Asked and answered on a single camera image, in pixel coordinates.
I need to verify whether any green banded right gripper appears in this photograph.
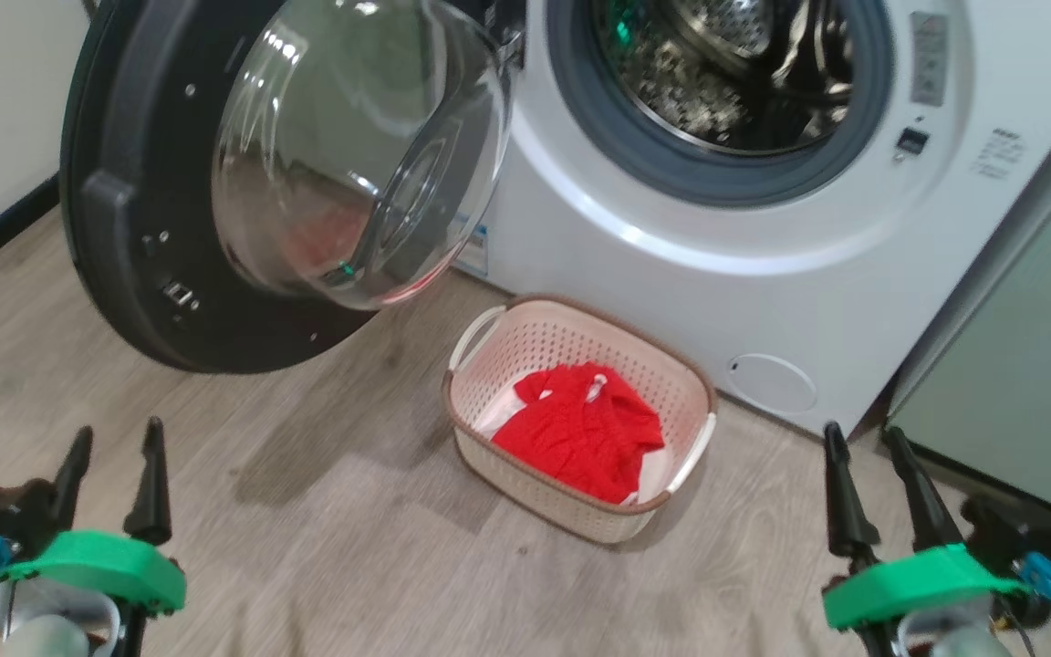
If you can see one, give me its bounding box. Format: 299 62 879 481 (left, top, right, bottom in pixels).
821 421 1029 657

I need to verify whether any washing machine glass door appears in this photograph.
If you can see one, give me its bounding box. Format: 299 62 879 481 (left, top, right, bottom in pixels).
59 0 527 376

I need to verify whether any red garment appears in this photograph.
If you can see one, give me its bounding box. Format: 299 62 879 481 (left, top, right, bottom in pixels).
490 361 667 506

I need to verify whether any white front-load washing machine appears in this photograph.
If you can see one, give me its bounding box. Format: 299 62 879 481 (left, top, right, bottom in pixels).
455 0 1051 440

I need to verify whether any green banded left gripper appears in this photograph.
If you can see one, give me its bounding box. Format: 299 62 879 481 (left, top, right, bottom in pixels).
0 417 188 657

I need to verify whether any cream perforated laundry basket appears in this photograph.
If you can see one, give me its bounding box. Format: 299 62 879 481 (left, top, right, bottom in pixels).
441 293 719 547

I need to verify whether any beige cabinet side panel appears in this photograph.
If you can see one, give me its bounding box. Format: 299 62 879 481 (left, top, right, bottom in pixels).
885 68 1051 417

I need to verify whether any pale green cabinet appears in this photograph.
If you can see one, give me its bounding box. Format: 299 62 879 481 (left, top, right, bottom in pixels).
887 164 1051 532

